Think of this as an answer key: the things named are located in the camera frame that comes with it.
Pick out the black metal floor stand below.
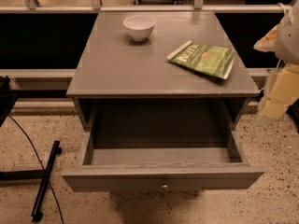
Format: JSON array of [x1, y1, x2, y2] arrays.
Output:
[[0, 141, 62, 222]]

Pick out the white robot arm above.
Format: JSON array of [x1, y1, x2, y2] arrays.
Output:
[[253, 0, 299, 125]]

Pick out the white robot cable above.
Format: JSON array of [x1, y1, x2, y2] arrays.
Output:
[[277, 2, 289, 17]]

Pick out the green rice chip bag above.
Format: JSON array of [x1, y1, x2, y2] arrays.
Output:
[[167, 40, 235, 79]]

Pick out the white ceramic bowl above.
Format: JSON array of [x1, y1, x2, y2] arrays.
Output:
[[123, 15, 155, 41]]

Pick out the open grey top drawer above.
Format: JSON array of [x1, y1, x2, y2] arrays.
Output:
[[63, 99, 263, 191]]

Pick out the grey wooden drawer cabinet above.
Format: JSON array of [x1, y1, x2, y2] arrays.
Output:
[[67, 11, 259, 129]]

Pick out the black equipment at left edge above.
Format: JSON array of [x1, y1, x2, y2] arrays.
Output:
[[0, 76, 18, 127]]

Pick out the beige ridged gripper finger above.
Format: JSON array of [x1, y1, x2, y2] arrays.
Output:
[[253, 25, 278, 52]]

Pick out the black floor cable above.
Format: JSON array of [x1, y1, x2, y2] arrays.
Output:
[[7, 113, 65, 224]]

